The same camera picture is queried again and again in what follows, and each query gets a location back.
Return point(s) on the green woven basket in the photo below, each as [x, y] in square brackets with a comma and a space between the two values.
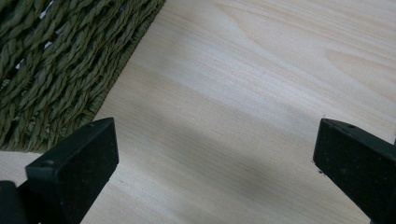
[56, 68]

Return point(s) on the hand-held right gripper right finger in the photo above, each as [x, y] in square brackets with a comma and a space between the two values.
[358, 165]

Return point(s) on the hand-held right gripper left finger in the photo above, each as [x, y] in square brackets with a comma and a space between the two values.
[77, 174]

